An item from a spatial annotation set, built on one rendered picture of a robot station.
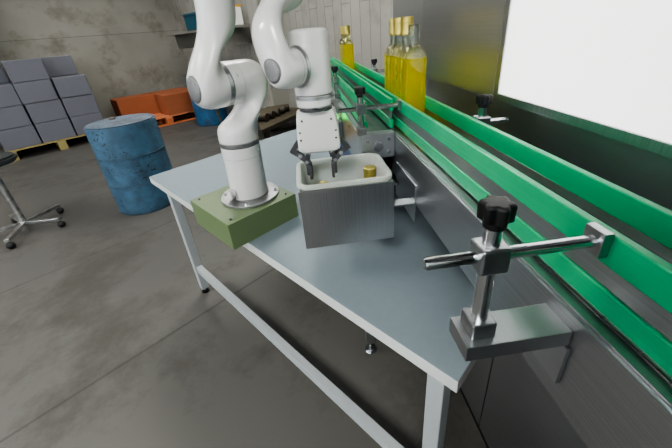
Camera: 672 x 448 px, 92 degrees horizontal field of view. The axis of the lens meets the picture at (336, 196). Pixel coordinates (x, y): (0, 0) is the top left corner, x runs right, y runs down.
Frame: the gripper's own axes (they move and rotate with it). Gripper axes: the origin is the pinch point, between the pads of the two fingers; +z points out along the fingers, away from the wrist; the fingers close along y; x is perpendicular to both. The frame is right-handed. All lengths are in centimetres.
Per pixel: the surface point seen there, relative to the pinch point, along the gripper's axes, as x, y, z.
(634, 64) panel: 33, -42, -23
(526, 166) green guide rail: 29.9, -32.7, -9.0
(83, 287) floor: -90, 161, 99
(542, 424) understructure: 34, -45, 53
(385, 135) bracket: -10.7, -17.8, -4.2
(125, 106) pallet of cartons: -534, 359, 50
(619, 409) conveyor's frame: 60, -26, 2
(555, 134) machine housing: 19.5, -43.7, -10.2
